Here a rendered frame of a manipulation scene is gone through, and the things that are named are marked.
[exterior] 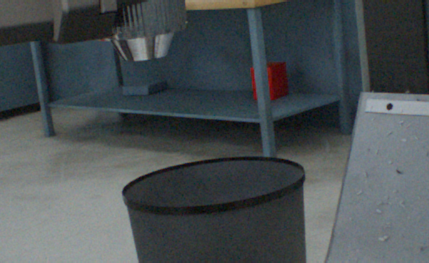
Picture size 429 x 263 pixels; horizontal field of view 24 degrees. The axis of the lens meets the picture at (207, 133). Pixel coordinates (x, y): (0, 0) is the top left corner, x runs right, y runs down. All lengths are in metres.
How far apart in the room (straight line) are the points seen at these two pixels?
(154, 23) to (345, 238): 0.43
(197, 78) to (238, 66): 0.42
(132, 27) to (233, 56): 6.03
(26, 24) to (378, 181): 0.47
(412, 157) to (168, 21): 0.40
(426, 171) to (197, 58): 5.96
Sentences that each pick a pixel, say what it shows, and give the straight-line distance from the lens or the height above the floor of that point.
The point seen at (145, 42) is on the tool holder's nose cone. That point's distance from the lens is 0.48.
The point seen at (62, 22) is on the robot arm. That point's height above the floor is 1.22.
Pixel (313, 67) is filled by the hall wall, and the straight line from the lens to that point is 6.05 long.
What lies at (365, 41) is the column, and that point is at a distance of 0.88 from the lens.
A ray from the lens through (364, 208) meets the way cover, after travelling 0.86.
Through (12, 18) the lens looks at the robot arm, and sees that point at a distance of 0.44.
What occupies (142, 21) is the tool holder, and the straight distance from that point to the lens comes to 0.48.
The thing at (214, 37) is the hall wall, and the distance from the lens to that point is 6.60.
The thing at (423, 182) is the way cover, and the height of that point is 1.03.
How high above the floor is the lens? 1.26
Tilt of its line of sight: 11 degrees down
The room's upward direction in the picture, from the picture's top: 7 degrees counter-clockwise
